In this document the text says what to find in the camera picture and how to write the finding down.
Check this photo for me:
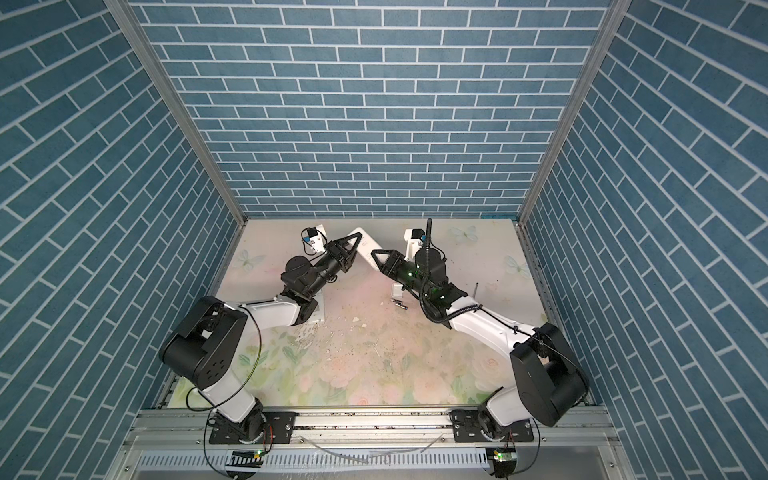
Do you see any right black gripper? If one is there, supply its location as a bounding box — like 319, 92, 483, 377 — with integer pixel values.
372, 249, 434, 301

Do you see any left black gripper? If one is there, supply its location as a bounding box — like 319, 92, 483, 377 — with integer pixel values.
303, 234, 360, 300

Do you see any white battery cover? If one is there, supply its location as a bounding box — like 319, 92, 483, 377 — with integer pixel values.
391, 283, 403, 300

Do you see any grey white remote control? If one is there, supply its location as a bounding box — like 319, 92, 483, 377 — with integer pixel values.
353, 227, 381, 270

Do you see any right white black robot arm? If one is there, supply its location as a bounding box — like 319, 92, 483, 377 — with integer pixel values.
371, 246, 589, 439

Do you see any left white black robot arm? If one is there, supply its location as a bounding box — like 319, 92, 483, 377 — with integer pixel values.
159, 230, 364, 427

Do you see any right controller board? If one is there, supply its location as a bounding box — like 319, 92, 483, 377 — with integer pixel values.
485, 447, 518, 479

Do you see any controller board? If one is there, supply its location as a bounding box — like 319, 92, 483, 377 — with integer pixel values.
485, 447, 518, 479
225, 450, 264, 480

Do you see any left controller board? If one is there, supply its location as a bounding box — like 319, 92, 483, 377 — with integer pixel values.
225, 450, 264, 480

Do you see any white vented strip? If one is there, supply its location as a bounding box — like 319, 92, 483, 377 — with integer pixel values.
136, 448, 489, 473

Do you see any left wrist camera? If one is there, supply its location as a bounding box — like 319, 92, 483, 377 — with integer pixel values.
301, 224, 328, 256

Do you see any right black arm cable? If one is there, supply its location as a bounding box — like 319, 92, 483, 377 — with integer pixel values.
416, 217, 592, 409

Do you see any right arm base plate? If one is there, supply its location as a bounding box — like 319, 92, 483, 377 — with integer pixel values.
448, 409, 534, 443

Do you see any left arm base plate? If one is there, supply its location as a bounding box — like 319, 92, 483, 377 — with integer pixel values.
208, 411, 297, 447

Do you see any grey loose wire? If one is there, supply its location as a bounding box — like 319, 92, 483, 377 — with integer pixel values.
298, 433, 445, 464

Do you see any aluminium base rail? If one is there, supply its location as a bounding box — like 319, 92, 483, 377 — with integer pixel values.
122, 406, 621, 465

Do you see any left aluminium corner post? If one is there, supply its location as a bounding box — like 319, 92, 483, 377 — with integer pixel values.
104, 0, 247, 227

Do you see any aluminium corner post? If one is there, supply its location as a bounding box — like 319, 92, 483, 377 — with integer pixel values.
518, 0, 631, 227
104, 0, 247, 227

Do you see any right aluminium corner post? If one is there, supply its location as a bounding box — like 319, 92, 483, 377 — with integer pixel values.
518, 0, 631, 227

